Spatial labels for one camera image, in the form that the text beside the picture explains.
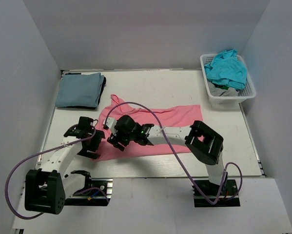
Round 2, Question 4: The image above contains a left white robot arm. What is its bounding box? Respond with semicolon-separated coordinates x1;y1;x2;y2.
24;117;105;215

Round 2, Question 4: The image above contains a white plastic basket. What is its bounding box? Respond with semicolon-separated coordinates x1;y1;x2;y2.
200;50;256;105

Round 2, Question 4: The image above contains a folded grey-blue t shirt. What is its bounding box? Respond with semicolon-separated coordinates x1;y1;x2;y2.
55;73;105;108

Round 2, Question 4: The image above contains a green garment in basket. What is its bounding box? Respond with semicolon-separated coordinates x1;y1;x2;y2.
214;84;229;90

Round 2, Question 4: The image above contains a pink t shirt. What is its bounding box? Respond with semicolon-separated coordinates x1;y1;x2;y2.
95;95;203;162

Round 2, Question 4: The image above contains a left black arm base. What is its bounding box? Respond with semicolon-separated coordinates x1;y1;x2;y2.
65;178;113;207

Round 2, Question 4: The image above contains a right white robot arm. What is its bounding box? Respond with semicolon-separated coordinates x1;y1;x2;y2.
104;115;228;195

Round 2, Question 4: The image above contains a turquoise t shirt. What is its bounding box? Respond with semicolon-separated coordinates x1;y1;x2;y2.
204;49;247;90

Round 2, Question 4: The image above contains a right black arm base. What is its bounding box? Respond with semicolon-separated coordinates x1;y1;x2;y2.
191;179;241;208

